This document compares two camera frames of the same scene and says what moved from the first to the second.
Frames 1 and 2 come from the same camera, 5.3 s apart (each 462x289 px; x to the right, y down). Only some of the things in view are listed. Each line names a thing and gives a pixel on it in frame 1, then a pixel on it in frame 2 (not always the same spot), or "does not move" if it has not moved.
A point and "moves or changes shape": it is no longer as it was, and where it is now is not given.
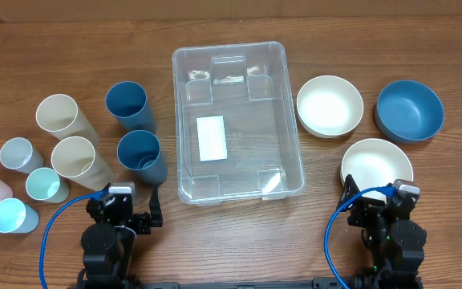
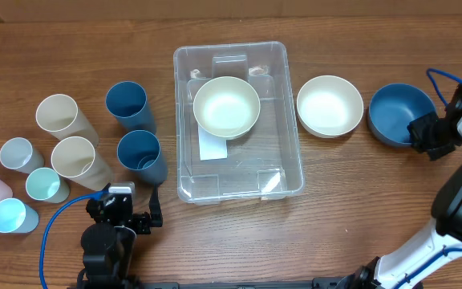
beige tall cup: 61,116 does not move
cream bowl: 375,163 to 226,107
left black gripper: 143,220 does not move
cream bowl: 329,106 does not move
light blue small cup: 11,215 does not move
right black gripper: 363,214 to 418,136
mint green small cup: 42,184 does not move
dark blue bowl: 408,111 moves or changes shape
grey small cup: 18,154 does not move
